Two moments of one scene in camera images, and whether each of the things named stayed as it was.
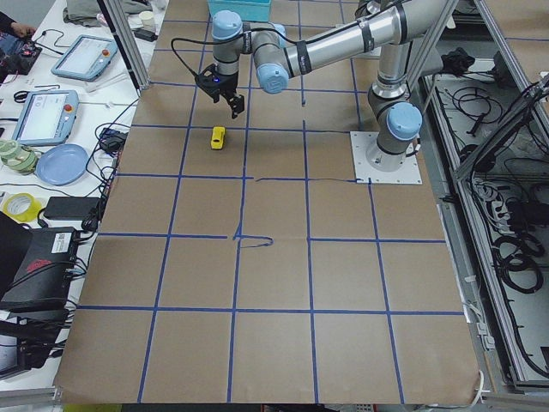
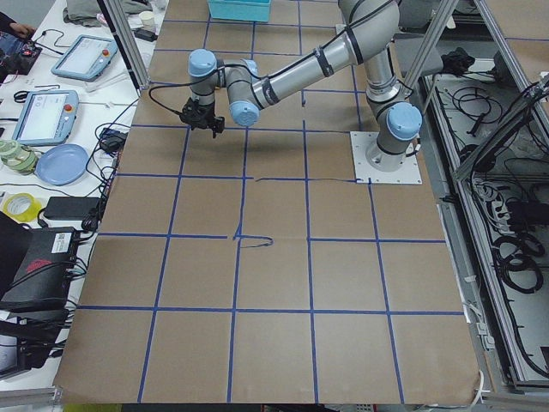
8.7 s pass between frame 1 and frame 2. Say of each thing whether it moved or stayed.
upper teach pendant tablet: stayed
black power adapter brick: stayed
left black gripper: moved
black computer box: stayed
